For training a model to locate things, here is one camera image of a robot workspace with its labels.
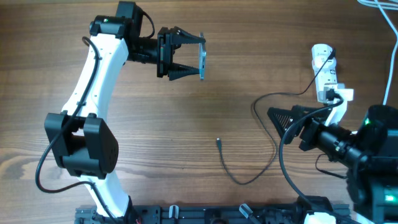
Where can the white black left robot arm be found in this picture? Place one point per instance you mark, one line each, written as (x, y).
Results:
(79, 137)

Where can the blue screen smartphone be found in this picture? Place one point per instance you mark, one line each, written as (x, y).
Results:
(202, 60)

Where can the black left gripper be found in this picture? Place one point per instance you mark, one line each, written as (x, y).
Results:
(165, 42)

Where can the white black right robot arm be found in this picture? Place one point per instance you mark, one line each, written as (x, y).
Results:
(370, 155)

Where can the white power strip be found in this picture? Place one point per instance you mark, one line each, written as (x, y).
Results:
(323, 78)

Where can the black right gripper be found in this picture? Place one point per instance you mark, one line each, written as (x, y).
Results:
(313, 124)

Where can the white usb charger adapter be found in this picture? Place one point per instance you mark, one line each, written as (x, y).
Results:
(321, 62)

